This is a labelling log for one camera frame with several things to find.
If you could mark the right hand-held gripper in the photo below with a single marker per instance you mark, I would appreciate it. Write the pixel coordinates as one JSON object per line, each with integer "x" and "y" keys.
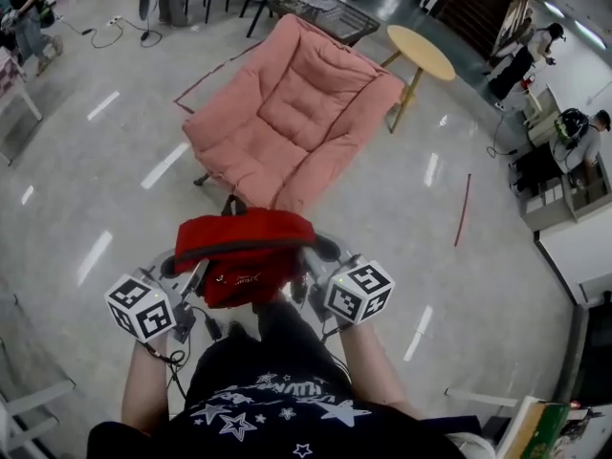
{"x": 358, "y": 294}

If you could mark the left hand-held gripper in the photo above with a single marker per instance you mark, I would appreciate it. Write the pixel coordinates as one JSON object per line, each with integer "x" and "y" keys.
{"x": 138, "y": 309}

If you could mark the red backpack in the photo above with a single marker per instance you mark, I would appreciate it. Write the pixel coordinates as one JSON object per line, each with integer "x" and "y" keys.
{"x": 244, "y": 237}

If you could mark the pink cushioned lounge chair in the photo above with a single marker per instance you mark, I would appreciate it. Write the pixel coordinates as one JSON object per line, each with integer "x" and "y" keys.
{"x": 296, "y": 113}

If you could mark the person's left forearm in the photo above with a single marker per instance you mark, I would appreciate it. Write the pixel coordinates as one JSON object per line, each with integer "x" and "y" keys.
{"x": 143, "y": 390}

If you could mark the person's right forearm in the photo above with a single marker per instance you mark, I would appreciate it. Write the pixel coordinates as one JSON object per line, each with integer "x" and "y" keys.
{"x": 378, "y": 376}

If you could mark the person's black trousers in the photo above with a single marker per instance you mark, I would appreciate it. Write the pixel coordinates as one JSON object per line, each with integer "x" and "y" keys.
{"x": 287, "y": 323}

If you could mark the straight red floor tape strip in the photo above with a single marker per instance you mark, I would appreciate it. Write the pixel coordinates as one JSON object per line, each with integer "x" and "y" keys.
{"x": 463, "y": 208}

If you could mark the person's black star-print T-shirt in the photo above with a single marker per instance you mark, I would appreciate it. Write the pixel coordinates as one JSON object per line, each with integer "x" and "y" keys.
{"x": 287, "y": 423}

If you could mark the red floor tape outline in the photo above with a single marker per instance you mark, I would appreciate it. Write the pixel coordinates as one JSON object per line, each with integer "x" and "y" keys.
{"x": 210, "y": 72}

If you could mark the round wooden side table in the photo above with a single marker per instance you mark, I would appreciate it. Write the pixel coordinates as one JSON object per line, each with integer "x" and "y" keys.
{"x": 421, "y": 53}

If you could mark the glass-top coffee table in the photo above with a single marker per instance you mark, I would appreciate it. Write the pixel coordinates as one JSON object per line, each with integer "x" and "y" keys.
{"x": 330, "y": 17}

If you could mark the white table with checkered cloth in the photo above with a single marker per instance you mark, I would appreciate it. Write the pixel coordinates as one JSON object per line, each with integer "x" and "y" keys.
{"x": 9, "y": 93}

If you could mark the papers on glass table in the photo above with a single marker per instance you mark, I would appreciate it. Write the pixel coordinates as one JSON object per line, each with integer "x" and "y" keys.
{"x": 325, "y": 7}

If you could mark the white cabinet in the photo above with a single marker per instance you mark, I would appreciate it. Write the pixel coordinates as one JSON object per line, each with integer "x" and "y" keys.
{"x": 578, "y": 256}

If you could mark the green box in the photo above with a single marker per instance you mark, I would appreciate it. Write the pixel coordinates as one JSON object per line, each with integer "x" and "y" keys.
{"x": 545, "y": 430}

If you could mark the dark staircase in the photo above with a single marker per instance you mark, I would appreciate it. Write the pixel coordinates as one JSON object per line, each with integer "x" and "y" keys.
{"x": 478, "y": 7}

